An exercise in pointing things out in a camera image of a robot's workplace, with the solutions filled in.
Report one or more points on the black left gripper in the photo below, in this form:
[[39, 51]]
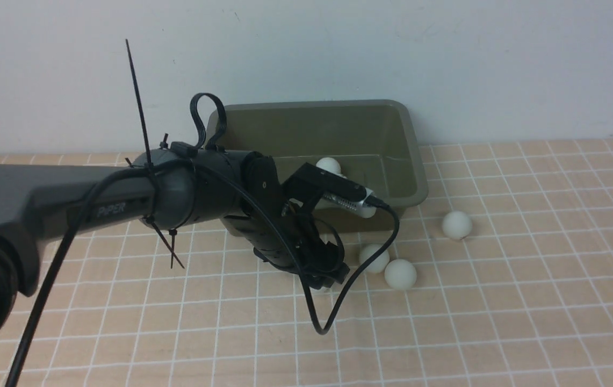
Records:
[[311, 247]]

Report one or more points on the white ping-pong ball red logo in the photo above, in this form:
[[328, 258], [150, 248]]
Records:
[[330, 165]]

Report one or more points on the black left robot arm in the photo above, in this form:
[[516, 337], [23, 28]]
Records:
[[44, 207]]

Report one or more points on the olive green plastic bin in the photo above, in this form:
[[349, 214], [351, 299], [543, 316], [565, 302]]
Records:
[[374, 142]]

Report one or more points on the beige checkered tablecloth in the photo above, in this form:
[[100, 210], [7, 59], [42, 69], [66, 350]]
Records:
[[525, 300]]

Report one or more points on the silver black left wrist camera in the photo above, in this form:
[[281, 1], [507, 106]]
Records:
[[310, 185]]

